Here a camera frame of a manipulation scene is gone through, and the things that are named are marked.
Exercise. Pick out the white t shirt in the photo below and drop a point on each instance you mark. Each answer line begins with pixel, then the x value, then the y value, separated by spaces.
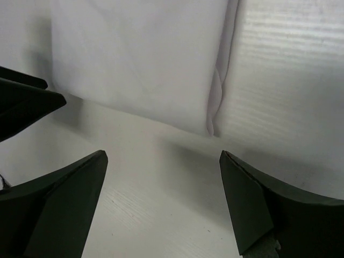
pixel 162 60

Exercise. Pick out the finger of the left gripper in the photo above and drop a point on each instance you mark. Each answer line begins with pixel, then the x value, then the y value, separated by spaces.
pixel 22 78
pixel 22 105

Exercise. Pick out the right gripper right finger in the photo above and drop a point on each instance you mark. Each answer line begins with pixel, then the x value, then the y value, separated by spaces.
pixel 271 218

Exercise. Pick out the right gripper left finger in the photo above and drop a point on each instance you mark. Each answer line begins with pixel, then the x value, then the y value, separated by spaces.
pixel 50 216

